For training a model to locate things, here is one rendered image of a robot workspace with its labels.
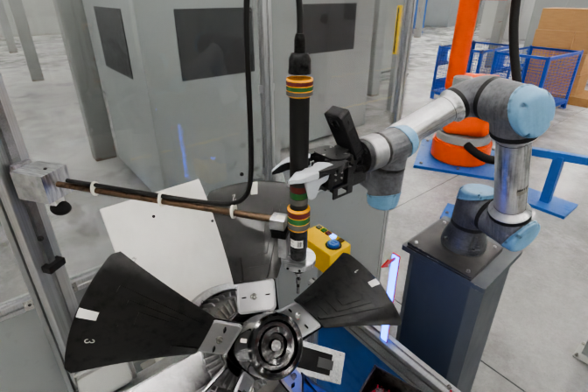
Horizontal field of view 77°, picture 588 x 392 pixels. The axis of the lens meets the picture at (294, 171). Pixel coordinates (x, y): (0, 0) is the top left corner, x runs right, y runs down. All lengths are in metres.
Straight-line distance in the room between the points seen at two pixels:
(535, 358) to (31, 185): 2.51
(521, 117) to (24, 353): 1.58
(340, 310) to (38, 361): 1.05
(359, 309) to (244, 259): 0.30
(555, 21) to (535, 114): 7.65
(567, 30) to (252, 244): 8.09
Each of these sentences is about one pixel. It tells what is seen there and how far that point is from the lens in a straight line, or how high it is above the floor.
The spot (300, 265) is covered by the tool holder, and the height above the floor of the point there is 1.36.
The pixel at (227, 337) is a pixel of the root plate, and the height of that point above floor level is 1.22.
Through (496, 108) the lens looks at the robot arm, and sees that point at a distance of 1.05.
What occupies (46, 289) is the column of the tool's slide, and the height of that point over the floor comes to 1.12.
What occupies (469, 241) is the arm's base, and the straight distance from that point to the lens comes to 1.42.
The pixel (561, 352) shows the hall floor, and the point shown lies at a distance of 2.79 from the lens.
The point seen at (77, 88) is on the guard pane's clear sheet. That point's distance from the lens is 1.22.
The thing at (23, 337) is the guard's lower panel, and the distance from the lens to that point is 1.52.
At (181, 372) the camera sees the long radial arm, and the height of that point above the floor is 1.13.
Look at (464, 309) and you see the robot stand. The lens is 1.46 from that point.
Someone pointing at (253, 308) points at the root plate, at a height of 1.23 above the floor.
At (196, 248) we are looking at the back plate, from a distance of 1.04.
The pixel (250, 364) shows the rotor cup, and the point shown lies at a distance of 0.78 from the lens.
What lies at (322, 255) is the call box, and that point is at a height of 1.05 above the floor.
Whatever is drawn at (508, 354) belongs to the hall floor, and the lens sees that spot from 2.63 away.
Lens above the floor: 1.83
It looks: 26 degrees down
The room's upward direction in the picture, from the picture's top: straight up
